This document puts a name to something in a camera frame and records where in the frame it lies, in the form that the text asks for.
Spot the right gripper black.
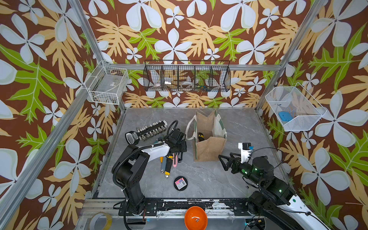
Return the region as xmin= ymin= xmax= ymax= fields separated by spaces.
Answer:
xmin=218 ymin=153 xmax=264 ymax=188

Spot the small black yellow utility knife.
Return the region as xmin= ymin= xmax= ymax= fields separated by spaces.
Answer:
xmin=198 ymin=132 xmax=205 ymax=142

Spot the green christmas burlap pouch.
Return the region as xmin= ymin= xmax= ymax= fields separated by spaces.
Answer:
xmin=185 ymin=110 xmax=227 ymax=162

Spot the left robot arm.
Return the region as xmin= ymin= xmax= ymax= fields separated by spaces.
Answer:
xmin=112 ymin=128 xmax=187 ymax=215

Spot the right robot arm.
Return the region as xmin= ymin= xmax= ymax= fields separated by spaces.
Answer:
xmin=218 ymin=153 xmax=330 ymax=230

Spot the slim pink utility knife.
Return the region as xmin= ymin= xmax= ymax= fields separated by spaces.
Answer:
xmin=172 ymin=153 xmax=178 ymax=167

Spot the round black tin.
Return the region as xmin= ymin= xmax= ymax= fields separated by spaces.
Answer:
xmin=173 ymin=176 xmax=188 ymax=191

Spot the orange bowl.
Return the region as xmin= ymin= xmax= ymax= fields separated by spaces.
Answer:
xmin=184 ymin=206 xmax=208 ymax=230

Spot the blue object in basket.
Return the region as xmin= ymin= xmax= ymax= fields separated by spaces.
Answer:
xmin=278 ymin=111 xmax=293 ymax=123

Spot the tape roll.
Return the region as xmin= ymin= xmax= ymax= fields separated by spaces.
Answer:
xmin=89 ymin=212 xmax=113 ymax=230

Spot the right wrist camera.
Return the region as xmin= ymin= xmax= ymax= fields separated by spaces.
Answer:
xmin=238 ymin=142 xmax=254 ymax=163

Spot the socket set on black rail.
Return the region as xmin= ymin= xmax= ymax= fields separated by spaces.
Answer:
xmin=125 ymin=120 xmax=168 ymax=145

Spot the black wire basket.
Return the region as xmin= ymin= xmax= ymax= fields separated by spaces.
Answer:
xmin=143 ymin=60 xmax=231 ymax=92

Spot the white wire basket right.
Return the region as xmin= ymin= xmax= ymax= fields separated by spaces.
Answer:
xmin=265 ymin=83 xmax=327 ymax=132

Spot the white wire basket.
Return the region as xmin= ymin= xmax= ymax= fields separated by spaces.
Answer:
xmin=85 ymin=61 xmax=129 ymax=105
xmin=265 ymin=83 xmax=327 ymax=132

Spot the white wire basket left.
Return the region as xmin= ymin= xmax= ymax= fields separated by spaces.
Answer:
xmin=85 ymin=61 xmax=129 ymax=105

